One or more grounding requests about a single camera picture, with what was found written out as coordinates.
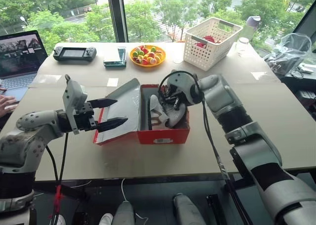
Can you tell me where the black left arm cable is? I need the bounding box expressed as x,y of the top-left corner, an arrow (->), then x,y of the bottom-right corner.
45,133 -> 69,225

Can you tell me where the teal and white small box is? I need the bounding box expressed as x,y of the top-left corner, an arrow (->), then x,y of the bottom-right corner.
103,46 -> 127,68

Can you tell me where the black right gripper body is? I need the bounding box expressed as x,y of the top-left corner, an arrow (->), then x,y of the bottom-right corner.
158,84 -> 182,105

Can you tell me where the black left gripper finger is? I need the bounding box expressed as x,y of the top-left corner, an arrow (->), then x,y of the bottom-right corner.
86,98 -> 119,110
95,117 -> 128,133

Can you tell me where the clear plastic bag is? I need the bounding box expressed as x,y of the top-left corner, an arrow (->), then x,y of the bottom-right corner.
263,33 -> 313,77

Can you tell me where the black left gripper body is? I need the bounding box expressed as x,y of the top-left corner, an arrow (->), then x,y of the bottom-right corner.
73,101 -> 98,133

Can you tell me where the red tape on cable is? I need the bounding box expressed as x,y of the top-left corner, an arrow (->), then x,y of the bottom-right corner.
54,184 -> 64,212

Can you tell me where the dark window frame post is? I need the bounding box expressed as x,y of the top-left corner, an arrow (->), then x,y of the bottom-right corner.
106,0 -> 129,44

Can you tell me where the red shoebox with hinged lid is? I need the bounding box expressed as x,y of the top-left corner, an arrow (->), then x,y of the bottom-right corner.
92,78 -> 191,146

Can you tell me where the white shoe on floor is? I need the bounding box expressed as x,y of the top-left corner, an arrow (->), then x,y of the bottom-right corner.
99,213 -> 114,225
48,213 -> 67,225

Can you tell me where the bottle with purple lid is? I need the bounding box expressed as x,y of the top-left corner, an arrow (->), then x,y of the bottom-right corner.
242,15 -> 262,42

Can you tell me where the yellow plate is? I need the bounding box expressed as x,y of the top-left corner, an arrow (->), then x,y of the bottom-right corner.
129,45 -> 166,68

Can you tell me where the thin white cable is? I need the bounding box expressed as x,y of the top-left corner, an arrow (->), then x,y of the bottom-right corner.
120,178 -> 149,225

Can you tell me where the clear glass jar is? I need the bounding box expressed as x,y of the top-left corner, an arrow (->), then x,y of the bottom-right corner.
235,37 -> 250,55

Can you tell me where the person's bare hand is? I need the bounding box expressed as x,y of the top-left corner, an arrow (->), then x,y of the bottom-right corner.
0,95 -> 19,117

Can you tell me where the white sneaker with black sole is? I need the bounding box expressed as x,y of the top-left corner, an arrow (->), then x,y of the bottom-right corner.
147,94 -> 169,131

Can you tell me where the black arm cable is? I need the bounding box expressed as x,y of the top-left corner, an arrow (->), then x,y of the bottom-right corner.
158,71 -> 249,225
45,133 -> 69,225

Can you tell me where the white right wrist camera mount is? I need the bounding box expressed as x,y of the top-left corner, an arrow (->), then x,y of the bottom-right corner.
165,70 -> 198,105

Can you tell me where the grey open laptop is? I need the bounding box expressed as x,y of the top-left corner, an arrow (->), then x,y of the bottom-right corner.
0,30 -> 49,105

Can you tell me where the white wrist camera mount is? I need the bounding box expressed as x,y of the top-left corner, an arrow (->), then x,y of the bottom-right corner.
165,70 -> 198,105
62,74 -> 88,135

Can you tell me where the red item in basket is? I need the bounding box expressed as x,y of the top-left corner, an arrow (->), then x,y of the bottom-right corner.
195,35 -> 222,49

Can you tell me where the white charger block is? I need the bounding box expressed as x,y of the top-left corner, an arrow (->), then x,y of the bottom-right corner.
297,63 -> 315,74

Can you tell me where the black handheld game console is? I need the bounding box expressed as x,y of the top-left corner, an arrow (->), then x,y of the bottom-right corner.
52,46 -> 98,62

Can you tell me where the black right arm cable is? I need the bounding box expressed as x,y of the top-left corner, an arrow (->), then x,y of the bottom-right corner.
158,71 -> 249,225

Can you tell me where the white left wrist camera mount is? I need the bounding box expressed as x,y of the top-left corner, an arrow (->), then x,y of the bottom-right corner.
62,74 -> 88,135

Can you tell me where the white perforated plastic basket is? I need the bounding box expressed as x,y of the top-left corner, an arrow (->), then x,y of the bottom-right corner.
183,17 -> 244,72

